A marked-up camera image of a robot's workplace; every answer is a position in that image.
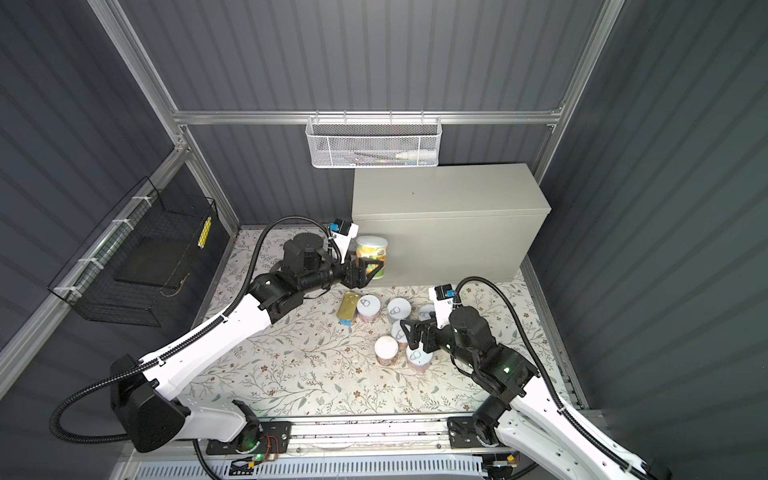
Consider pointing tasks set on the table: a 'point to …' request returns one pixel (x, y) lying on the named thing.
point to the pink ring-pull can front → (418, 358)
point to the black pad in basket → (157, 260)
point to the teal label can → (398, 309)
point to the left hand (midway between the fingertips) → (374, 259)
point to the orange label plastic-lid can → (386, 350)
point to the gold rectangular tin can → (347, 308)
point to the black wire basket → (87, 281)
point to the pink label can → (368, 308)
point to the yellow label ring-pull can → (424, 312)
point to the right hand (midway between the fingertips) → (419, 321)
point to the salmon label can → (399, 335)
